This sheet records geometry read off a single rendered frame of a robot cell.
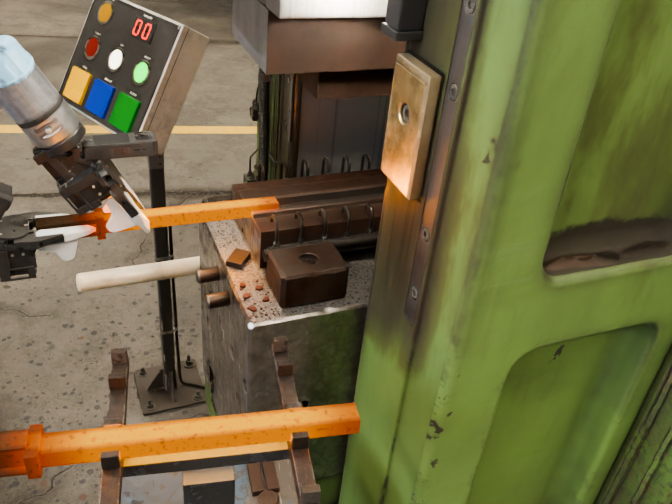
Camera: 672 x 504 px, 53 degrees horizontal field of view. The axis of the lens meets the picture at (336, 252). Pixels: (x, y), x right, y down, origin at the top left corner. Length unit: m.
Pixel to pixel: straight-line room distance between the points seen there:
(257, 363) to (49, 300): 1.64
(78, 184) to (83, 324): 1.49
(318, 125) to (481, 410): 0.68
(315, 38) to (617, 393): 0.77
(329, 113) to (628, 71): 0.68
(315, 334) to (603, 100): 0.58
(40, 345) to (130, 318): 0.31
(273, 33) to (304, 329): 0.47
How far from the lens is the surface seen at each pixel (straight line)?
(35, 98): 1.05
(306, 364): 1.18
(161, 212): 1.18
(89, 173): 1.10
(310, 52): 1.05
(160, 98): 1.53
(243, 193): 1.28
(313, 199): 1.28
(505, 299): 0.88
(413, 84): 0.87
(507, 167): 0.77
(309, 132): 1.41
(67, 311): 2.63
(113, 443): 0.81
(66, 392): 2.32
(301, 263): 1.11
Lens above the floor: 1.62
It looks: 34 degrees down
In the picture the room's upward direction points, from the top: 6 degrees clockwise
